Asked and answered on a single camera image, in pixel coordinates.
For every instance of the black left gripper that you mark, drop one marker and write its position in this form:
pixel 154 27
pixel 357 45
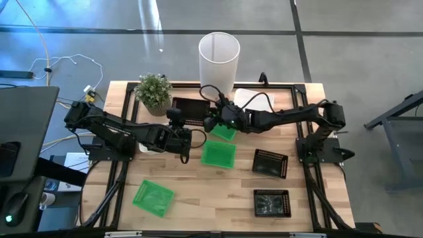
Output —
pixel 175 140

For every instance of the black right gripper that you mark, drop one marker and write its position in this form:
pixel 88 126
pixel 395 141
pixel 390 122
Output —
pixel 233 117

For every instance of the green plastic basket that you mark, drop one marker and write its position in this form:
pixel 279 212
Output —
pixel 153 198
pixel 218 154
pixel 226 134

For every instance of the black plastic basket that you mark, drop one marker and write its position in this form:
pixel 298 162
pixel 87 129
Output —
pixel 270 164
pixel 191 110
pixel 272 203

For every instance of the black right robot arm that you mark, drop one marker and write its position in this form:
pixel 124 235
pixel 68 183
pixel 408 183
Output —
pixel 291 115

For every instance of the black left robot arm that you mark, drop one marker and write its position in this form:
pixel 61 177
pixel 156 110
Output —
pixel 109 127

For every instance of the potted plant ribbed pot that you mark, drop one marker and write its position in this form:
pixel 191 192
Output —
pixel 153 91

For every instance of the yellow plug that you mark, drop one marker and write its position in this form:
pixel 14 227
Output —
pixel 90 98

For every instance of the white paper box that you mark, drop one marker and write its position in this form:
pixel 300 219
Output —
pixel 76 160

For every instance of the white power adapter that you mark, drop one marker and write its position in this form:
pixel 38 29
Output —
pixel 88 89

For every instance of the black beam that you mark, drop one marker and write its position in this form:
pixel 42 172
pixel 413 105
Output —
pixel 59 172

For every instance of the white cup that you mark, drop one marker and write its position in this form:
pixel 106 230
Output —
pixel 49 199

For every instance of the dark grey desk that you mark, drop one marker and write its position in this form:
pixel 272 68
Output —
pixel 26 115

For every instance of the black flat device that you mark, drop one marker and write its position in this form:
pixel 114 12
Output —
pixel 8 158

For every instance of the black power strip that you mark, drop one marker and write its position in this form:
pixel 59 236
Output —
pixel 16 74

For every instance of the grey metal table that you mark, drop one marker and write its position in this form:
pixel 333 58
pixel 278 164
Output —
pixel 393 114

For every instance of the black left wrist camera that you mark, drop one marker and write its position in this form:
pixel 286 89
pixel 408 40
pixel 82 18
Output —
pixel 174 116

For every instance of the black aluminium table frame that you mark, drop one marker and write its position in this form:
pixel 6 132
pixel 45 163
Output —
pixel 281 86

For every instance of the silver bracket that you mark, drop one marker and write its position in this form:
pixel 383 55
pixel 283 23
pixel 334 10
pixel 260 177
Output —
pixel 122 234
pixel 307 235

